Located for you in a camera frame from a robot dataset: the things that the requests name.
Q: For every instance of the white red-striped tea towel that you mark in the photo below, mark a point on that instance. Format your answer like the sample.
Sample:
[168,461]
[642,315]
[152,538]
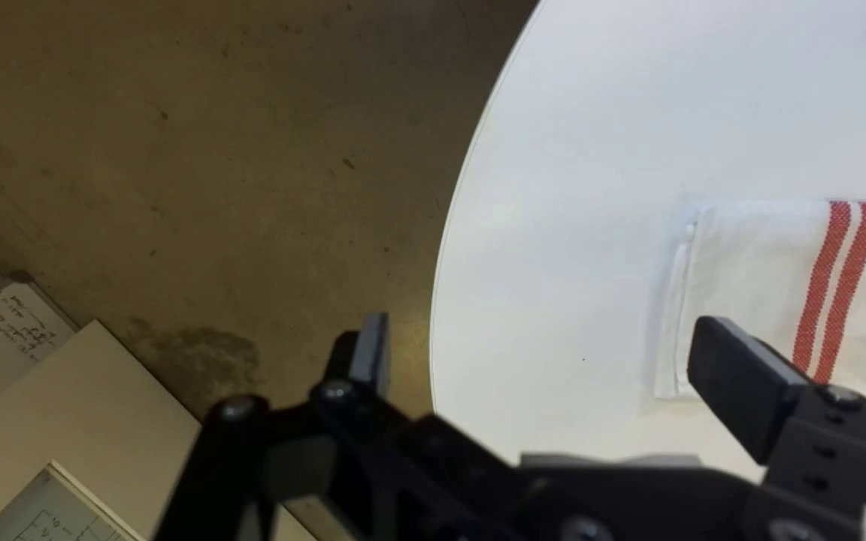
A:
[787,271]

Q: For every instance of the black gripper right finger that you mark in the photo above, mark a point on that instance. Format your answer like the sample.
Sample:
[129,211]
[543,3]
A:
[745,381]

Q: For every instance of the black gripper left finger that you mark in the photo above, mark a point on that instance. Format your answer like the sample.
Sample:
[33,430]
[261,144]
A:
[359,359]

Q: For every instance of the beige cardboard box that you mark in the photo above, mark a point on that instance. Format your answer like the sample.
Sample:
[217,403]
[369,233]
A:
[88,439]

